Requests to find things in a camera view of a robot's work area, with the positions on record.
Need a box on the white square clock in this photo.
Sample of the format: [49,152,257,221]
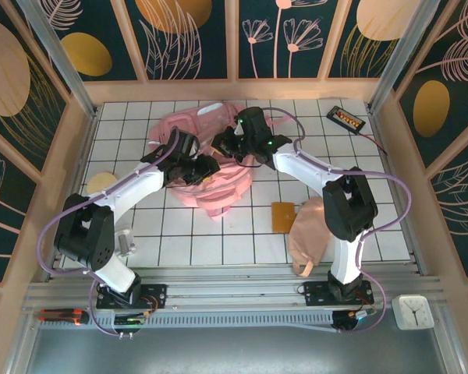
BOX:
[392,295,431,331]

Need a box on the black charger box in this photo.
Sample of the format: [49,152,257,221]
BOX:
[326,105,367,135]

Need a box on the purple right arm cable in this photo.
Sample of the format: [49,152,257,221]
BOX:
[263,107,413,336]

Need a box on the orange and black utility knife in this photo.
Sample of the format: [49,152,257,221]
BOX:
[38,308,90,326]

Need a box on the grey metal sheet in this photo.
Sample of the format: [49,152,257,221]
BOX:
[25,326,448,374]

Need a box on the small white metal stand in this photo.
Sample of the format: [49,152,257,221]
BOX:
[115,229,137,260]

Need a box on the aluminium frame post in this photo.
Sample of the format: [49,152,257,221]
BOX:
[15,0,101,118]
[368,0,440,114]

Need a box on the small orange leather wallet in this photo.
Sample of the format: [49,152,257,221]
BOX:
[271,201,297,235]

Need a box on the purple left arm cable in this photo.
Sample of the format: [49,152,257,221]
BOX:
[37,126,180,337]

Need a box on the grey slotted cable duct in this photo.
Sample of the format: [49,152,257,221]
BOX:
[89,311,375,334]

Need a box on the small black controller board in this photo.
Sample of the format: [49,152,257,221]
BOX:
[114,313,146,337]
[332,309,377,334]

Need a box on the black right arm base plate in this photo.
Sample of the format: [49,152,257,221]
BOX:
[303,280,375,308]

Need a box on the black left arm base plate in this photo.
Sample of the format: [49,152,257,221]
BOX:
[96,283,168,311]

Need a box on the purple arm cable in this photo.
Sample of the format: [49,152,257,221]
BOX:
[263,107,413,336]
[37,126,180,337]

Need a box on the pink backpack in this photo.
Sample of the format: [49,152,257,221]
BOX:
[147,101,293,223]

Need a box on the aluminium mounting rail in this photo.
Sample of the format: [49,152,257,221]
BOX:
[23,264,445,312]

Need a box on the beige fabric pencil case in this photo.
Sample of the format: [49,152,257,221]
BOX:
[288,196,332,278]

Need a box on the red and black wire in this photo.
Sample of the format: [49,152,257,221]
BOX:
[356,130,389,155]

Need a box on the round wooden disc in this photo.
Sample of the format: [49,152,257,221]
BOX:
[87,172,120,195]

